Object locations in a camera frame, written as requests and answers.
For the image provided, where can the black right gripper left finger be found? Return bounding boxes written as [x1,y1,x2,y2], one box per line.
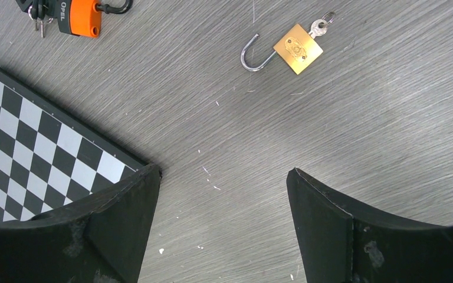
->
[0,164,162,282]

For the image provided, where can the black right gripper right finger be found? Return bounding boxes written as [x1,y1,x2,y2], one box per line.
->
[287,168,453,282]

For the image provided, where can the black white chessboard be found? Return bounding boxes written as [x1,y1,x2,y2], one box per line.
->
[0,68,146,222]

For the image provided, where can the brass padlock with steel shackle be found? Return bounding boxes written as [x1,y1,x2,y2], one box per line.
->
[240,24,323,75]

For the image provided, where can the orange black padlock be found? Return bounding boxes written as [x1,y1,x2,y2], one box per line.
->
[52,0,133,38]

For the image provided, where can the small silver key with ring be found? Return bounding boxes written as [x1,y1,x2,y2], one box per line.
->
[308,12,336,39]

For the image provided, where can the silver keys on ring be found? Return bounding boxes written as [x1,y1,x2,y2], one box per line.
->
[15,0,56,38]

